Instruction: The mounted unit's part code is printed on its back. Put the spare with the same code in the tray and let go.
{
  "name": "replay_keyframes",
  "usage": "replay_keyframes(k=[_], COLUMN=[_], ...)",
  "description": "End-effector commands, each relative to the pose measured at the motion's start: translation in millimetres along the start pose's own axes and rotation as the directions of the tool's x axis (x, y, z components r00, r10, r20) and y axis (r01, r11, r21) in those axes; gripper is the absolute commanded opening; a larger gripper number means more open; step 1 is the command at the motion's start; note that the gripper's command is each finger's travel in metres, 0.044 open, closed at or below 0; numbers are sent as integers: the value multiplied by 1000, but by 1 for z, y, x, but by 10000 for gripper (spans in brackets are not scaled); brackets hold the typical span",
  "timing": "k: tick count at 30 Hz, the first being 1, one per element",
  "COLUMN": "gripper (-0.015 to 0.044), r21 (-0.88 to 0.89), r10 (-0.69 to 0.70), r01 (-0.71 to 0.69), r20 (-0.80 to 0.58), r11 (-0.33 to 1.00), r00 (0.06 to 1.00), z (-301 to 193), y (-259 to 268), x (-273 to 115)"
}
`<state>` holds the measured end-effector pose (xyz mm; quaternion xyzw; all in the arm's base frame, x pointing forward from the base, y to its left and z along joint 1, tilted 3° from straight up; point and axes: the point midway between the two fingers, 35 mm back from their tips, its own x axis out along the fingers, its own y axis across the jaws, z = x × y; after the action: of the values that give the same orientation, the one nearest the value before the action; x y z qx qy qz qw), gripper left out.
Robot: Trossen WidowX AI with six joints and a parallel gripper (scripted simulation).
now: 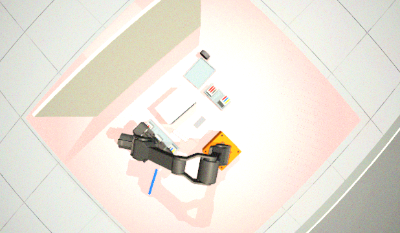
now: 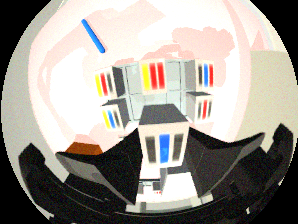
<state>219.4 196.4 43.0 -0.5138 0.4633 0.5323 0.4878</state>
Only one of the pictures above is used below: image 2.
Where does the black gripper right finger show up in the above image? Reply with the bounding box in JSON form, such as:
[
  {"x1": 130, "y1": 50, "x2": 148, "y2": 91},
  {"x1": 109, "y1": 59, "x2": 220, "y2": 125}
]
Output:
[{"x1": 184, "y1": 127, "x2": 265, "y2": 198}]

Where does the beige flat panel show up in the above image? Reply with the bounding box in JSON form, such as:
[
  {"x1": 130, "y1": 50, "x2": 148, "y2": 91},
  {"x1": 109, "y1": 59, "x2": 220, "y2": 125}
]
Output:
[{"x1": 234, "y1": 49, "x2": 298, "y2": 155}]

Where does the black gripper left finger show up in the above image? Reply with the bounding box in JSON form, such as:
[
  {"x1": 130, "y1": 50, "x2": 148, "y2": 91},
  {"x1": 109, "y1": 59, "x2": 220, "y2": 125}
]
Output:
[{"x1": 55, "y1": 127, "x2": 144, "y2": 205}]

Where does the blue rod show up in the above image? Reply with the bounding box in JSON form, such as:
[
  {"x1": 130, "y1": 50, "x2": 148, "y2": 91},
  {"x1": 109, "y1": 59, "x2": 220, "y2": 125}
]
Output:
[{"x1": 81, "y1": 19, "x2": 105, "y2": 53}]

